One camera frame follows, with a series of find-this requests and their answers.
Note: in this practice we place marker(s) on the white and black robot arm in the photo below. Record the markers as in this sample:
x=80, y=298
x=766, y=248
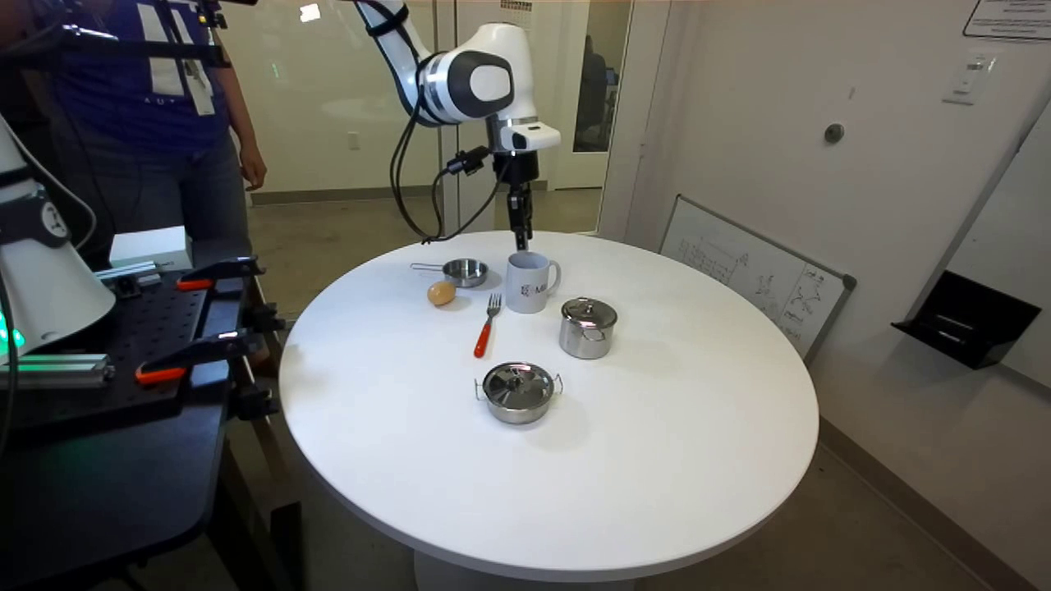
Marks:
x=472, y=85

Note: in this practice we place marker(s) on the small whiteboard with drawings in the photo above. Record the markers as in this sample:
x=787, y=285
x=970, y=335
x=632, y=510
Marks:
x=757, y=275

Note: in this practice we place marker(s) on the white wall switch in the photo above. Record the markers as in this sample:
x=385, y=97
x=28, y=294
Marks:
x=970, y=79

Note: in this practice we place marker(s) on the white ceramic mug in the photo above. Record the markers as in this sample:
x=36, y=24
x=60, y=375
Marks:
x=530, y=287

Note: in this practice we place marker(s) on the bystander hand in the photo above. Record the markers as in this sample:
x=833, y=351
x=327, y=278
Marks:
x=253, y=165

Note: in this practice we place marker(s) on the paper wall sign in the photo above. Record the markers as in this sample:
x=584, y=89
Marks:
x=1011, y=18

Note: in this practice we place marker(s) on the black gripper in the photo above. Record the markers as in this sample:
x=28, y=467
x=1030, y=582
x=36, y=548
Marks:
x=520, y=183

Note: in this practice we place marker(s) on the round grey wall knob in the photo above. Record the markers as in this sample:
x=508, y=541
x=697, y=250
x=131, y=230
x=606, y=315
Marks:
x=833, y=133

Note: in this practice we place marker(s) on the black equipment cart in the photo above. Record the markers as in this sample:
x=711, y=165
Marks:
x=108, y=472

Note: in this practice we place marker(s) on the brown bread roll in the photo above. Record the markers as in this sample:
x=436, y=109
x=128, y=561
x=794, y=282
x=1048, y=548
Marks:
x=442, y=294

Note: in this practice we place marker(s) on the person in blue shirt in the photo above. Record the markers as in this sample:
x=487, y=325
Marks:
x=119, y=99

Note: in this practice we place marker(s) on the steel cup with lid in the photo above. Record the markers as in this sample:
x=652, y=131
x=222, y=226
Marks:
x=588, y=331

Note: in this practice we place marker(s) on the silver spoon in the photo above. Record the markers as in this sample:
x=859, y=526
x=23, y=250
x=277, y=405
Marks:
x=484, y=334

